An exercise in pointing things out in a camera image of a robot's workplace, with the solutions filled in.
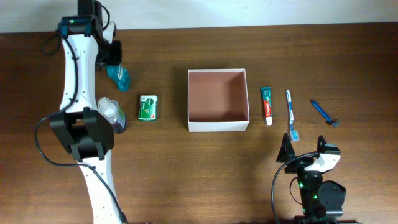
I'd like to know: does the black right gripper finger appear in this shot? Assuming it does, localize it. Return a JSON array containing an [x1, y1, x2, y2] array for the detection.
[[276, 133, 294, 163], [317, 135, 326, 152]]

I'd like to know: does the teal mouthwash bottle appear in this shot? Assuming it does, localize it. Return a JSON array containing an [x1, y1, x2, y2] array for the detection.
[[106, 64, 130, 92]]

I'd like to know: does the purple hand sanitizer bottle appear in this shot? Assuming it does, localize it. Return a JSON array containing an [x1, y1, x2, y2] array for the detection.
[[98, 97, 126, 134]]

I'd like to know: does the green soap box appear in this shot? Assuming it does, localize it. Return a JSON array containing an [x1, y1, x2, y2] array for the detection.
[[138, 95, 157, 121]]

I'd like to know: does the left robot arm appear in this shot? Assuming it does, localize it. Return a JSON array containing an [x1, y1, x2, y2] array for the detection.
[[48, 0, 127, 223]]

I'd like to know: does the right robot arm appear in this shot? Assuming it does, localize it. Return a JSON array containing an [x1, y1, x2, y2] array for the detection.
[[271, 133, 346, 223]]

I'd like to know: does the blue white toothbrush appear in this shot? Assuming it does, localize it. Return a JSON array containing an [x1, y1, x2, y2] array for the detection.
[[286, 90, 300, 142]]

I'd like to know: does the blue disposable razor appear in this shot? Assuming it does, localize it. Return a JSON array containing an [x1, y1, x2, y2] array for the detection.
[[310, 100, 340, 128]]

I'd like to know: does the green red toothpaste tube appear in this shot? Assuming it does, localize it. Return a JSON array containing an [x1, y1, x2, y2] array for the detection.
[[261, 86, 273, 126]]

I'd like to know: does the white open cardboard box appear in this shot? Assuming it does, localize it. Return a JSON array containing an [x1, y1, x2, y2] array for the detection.
[[187, 68, 250, 133]]

